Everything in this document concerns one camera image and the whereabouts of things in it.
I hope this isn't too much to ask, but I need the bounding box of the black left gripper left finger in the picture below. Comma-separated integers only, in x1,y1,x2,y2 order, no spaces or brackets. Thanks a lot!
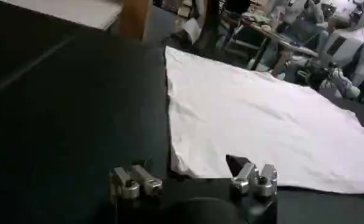
110,157,164,201

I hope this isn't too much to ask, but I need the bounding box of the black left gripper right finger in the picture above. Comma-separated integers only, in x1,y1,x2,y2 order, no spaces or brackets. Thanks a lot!
225,154,279,198

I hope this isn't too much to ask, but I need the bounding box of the white printed shirt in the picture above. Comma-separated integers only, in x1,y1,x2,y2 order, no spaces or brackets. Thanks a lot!
164,45,364,195

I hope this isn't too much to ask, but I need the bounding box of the black tablecloth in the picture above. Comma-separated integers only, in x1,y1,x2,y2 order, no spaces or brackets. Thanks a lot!
0,0,364,224

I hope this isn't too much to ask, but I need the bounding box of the white office desk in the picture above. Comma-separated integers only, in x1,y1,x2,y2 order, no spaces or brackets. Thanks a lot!
247,18,320,77

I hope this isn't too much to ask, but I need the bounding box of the open silver laptop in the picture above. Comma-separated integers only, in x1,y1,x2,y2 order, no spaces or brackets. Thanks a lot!
282,18,320,47

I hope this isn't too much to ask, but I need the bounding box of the white humanoid robot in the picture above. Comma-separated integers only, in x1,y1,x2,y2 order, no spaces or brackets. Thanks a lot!
297,0,364,104

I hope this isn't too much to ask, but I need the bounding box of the white side table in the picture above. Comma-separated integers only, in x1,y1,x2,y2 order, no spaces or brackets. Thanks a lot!
0,0,124,31

